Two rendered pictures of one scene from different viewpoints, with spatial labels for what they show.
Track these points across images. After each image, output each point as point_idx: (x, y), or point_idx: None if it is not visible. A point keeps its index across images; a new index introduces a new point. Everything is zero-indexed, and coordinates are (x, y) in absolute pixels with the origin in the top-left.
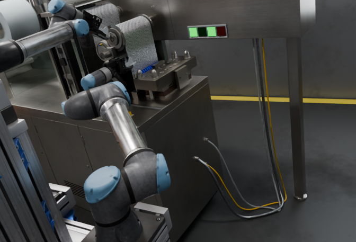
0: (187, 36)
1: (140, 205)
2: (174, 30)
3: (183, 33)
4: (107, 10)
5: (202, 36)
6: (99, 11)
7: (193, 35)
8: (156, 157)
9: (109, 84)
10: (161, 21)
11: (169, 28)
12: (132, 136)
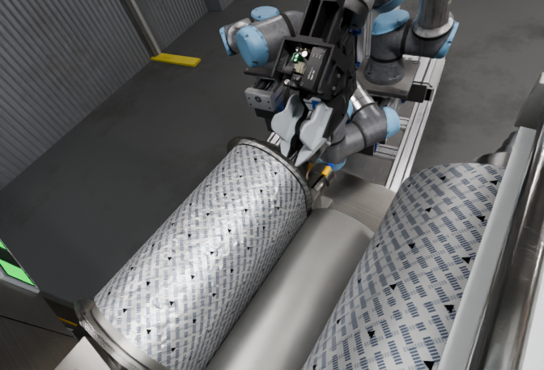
0: (35, 296)
1: (267, 93)
2: (40, 324)
3: (32, 302)
4: (314, 366)
5: (14, 259)
6: (363, 290)
7: (23, 275)
8: (224, 28)
9: (254, 24)
10: (36, 359)
11: (44, 339)
12: (240, 27)
